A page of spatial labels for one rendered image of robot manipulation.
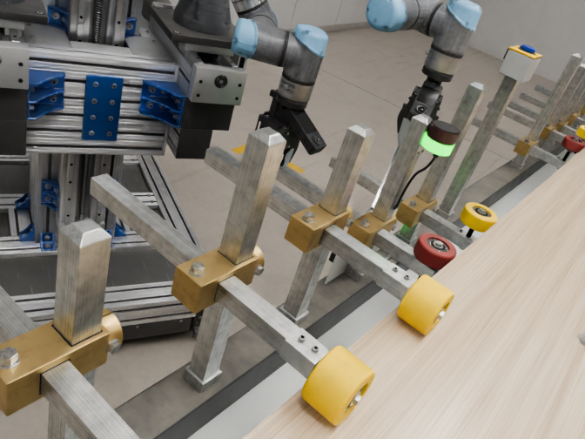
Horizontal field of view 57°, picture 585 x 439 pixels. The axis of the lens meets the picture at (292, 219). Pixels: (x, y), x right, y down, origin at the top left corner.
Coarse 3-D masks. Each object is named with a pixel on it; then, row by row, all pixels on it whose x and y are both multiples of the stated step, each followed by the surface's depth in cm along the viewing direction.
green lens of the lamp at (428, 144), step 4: (424, 140) 106; (428, 140) 105; (432, 140) 105; (424, 144) 106; (428, 144) 105; (432, 144) 105; (436, 144) 104; (440, 144) 104; (428, 148) 105; (432, 148) 105; (436, 148) 105; (440, 148) 104; (444, 148) 104; (448, 148) 105; (452, 148) 106; (436, 152) 105; (440, 152) 105; (444, 152) 105; (448, 152) 106
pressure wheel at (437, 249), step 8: (424, 240) 108; (432, 240) 110; (440, 240) 111; (416, 248) 109; (424, 248) 107; (432, 248) 107; (440, 248) 108; (448, 248) 109; (416, 256) 109; (424, 256) 107; (432, 256) 106; (440, 256) 106; (448, 256) 106; (424, 264) 108; (432, 264) 107; (440, 264) 106
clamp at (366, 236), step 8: (368, 216) 118; (352, 224) 114; (376, 224) 116; (384, 224) 117; (392, 224) 121; (352, 232) 115; (360, 232) 113; (368, 232) 113; (376, 232) 115; (360, 240) 114; (368, 240) 114
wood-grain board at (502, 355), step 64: (576, 192) 157; (512, 256) 115; (576, 256) 123; (384, 320) 86; (448, 320) 90; (512, 320) 95; (576, 320) 101; (384, 384) 74; (448, 384) 78; (512, 384) 81; (576, 384) 86
